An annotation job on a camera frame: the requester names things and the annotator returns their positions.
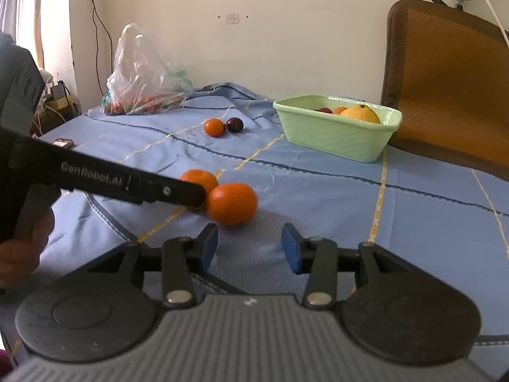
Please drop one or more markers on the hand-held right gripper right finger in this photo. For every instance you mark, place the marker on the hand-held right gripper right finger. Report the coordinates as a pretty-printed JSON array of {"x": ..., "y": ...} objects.
[{"x": 291, "y": 248}]

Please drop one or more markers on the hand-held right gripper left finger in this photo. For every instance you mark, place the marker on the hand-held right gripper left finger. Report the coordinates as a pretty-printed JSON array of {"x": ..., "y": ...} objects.
[{"x": 208, "y": 248}]

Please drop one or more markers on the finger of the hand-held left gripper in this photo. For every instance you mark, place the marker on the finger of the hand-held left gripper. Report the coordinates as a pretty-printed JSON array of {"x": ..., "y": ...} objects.
[{"x": 175, "y": 192}]

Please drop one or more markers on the orange mandarin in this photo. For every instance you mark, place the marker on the orange mandarin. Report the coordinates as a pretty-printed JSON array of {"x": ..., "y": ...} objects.
[
  {"x": 339, "y": 110},
  {"x": 199, "y": 178},
  {"x": 214, "y": 127},
  {"x": 232, "y": 203}
]

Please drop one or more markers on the light green plastic basket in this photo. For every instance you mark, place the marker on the light green plastic basket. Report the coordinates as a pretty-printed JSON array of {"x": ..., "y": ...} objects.
[{"x": 338, "y": 139}]

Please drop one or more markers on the person's left hand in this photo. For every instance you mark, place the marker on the person's left hand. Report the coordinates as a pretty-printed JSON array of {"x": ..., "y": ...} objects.
[{"x": 24, "y": 258}]

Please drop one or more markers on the small cardboard box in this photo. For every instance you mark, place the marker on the small cardboard box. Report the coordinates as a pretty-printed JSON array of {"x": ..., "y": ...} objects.
[{"x": 61, "y": 105}]

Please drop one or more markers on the blue striped blanket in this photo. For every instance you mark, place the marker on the blue striped blanket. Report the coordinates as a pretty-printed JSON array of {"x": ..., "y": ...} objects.
[{"x": 338, "y": 207}]

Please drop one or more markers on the black power adapter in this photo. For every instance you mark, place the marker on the black power adapter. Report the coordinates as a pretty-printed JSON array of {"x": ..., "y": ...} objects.
[{"x": 59, "y": 89}]

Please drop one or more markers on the dark purple plum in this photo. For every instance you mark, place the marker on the dark purple plum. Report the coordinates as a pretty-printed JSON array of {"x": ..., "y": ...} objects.
[{"x": 234, "y": 125}]

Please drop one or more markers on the clear plastic bag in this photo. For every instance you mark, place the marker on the clear plastic bag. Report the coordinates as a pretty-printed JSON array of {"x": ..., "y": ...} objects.
[{"x": 139, "y": 71}]

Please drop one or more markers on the small red tomato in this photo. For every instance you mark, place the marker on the small red tomato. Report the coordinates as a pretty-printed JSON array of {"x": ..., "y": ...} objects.
[{"x": 326, "y": 110}]

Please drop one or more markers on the large yellow orange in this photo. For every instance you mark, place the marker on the large yellow orange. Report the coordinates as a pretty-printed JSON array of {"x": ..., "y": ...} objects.
[{"x": 360, "y": 115}]

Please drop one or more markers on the window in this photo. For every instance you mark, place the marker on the window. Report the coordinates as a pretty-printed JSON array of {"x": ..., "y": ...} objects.
[{"x": 18, "y": 4}]

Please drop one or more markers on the brown woven seat cushion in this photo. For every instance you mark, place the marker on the brown woven seat cushion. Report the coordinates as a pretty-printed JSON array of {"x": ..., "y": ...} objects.
[{"x": 449, "y": 87}]

